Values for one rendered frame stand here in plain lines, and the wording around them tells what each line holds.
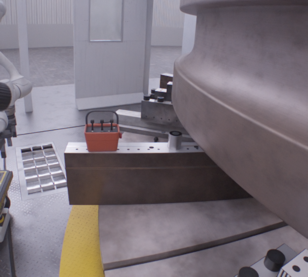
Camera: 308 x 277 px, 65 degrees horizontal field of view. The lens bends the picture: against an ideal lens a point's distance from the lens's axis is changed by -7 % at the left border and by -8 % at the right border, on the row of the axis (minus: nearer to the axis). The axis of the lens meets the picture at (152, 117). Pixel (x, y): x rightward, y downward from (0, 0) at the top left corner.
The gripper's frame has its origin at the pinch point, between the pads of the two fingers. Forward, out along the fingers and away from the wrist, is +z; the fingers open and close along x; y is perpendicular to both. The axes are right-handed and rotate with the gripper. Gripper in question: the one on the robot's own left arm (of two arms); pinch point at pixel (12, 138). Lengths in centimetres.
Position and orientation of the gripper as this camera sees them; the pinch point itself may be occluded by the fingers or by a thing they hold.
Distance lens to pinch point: 181.3
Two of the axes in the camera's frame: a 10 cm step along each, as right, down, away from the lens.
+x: -2.5, -3.5, 9.0
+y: 9.7, -0.4, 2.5
